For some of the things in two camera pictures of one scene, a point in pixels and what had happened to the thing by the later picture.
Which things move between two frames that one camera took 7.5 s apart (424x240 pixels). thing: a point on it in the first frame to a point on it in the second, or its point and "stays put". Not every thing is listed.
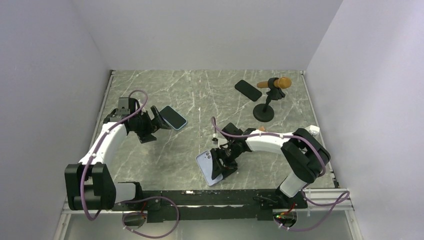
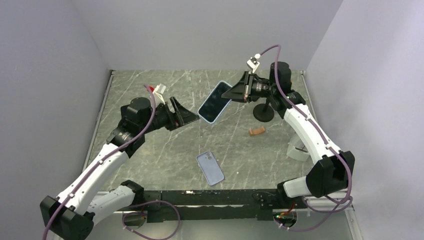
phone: x=204 y=160 stays put
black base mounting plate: x=212 y=205 stays put
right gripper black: x=217 y=168 to x=236 y=92
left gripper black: x=146 y=136 to x=182 y=116
